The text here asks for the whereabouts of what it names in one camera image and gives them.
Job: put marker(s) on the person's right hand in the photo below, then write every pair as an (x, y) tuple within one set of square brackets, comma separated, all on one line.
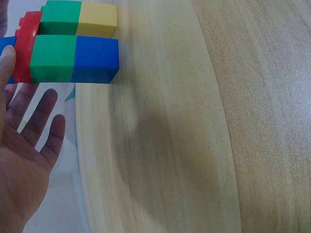
[(3, 17)]

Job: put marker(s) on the person's left hand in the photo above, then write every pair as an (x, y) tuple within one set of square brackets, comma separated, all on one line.
[(22, 174)]

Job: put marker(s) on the yellow toy block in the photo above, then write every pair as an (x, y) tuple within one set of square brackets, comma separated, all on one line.
[(98, 14)]

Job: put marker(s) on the blue toy block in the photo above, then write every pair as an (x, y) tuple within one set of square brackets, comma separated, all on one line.
[(7, 41), (96, 53)]

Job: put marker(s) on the red long toy block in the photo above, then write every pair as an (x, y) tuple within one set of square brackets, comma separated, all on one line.
[(25, 48)]

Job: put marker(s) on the person's left thumb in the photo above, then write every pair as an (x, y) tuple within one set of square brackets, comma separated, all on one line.
[(5, 66)]

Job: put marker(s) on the green toy block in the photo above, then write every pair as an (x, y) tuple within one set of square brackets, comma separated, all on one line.
[(53, 52), (60, 13)]

